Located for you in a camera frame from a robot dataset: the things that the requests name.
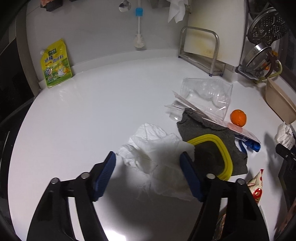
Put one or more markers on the yellow rimmed container lid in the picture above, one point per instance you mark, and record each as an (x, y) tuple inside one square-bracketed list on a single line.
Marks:
[(226, 173)]

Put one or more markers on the white paper towel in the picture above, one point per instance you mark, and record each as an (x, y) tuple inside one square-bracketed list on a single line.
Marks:
[(155, 154)]

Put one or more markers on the red snack wrapper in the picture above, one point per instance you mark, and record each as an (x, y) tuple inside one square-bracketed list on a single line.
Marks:
[(255, 186)]

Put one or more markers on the clear plastic packaging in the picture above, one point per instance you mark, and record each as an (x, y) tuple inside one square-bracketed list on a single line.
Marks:
[(213, 96)]

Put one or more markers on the beige plastic basin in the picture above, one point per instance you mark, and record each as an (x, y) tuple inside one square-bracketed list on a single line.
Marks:
[(279, 102)]

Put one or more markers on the hanging white cloth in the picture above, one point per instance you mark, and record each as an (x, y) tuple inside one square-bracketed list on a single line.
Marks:
[(177, 10)]

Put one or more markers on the orange tangerine peel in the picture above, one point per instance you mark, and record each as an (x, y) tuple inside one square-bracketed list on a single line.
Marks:
[(238, 118)]

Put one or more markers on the hanging steel ladle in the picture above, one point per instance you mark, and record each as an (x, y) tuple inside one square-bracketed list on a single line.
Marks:
[(124, 6)]

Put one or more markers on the black wall utensil rail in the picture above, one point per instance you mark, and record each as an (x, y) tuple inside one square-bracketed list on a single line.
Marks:
[(51, 5)]

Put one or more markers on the white cutting board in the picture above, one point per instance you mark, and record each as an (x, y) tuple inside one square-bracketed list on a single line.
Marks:
[(224, 17)]

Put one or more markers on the dark grey rag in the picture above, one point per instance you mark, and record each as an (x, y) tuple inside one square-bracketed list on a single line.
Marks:
[(192, 125)]

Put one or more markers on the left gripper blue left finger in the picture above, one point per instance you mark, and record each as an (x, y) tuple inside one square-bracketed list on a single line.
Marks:
[(101, 175)]

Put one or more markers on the perforated steel steamer plate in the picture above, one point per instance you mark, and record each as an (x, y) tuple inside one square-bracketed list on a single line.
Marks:
[(267, 27)]

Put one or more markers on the yellow green seasoning pouch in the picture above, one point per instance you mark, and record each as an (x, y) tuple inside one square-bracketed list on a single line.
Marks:
[(55, 64)]

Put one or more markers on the steel pot lid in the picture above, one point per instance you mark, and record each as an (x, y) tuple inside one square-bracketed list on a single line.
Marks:
[(255, 57)]

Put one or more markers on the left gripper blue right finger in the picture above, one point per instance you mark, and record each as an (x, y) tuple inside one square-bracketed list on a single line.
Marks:
[(192, 178)]

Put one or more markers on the white blue bottle brush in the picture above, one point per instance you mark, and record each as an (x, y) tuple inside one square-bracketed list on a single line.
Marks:
[(139, 40)]

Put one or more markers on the small crumpled white tissue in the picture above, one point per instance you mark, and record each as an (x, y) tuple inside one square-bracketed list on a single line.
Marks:
[(286, 135)]

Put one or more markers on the black dish rack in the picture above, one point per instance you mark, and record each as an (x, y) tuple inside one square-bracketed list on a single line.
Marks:
[(271, 66)]

